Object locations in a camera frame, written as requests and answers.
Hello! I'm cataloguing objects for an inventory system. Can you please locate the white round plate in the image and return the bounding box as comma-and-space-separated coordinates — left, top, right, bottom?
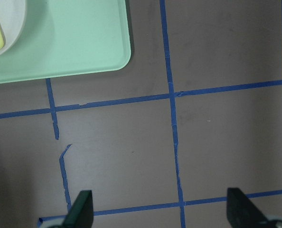
0, 0, 27, 55

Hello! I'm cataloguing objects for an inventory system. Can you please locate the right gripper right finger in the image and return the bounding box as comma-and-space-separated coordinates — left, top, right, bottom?
226, 188, 269, 228

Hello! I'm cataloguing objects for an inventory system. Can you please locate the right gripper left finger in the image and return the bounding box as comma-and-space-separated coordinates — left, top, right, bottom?
62, 190, 94, 228

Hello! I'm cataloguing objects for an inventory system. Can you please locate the light green rectangular tray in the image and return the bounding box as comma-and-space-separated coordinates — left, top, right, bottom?
0, 0, 131, 84

